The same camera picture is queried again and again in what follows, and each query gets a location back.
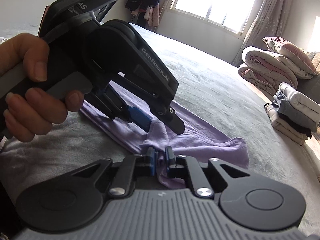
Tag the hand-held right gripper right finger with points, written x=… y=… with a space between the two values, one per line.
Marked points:
x=169 y=160

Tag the folded white garment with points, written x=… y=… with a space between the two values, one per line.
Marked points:
x=300 y=100

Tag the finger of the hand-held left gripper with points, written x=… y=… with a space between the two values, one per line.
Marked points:
x=140 y=117
x=175 y=122

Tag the pink beige pillow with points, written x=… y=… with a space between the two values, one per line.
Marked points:
x=290 y=52

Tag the smartphone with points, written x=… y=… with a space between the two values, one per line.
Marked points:
x=42 y=22

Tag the folded black garment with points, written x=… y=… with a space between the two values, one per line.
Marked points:
x=297 y=127

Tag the bed with grey sheet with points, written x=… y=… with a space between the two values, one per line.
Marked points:
x=212 y=80

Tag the folded beige garment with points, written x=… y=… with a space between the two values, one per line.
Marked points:
x=282 y=127

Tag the folded beige pink quilt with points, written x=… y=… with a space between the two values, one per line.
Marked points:
x=265 y=65

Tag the person's left hand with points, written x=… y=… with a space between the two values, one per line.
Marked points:
x=22 y=52

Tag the pink hanging garment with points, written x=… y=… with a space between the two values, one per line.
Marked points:
x=152 y=15

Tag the quilted beige headboard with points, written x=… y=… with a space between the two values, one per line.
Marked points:
x=312 y=85

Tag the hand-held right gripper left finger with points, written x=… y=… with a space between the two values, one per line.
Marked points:
x=151 y=162

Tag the purple long-sleeved shirt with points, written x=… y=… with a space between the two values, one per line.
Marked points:
x=200 y=140

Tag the window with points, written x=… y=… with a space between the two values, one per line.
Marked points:
x=215 y=0

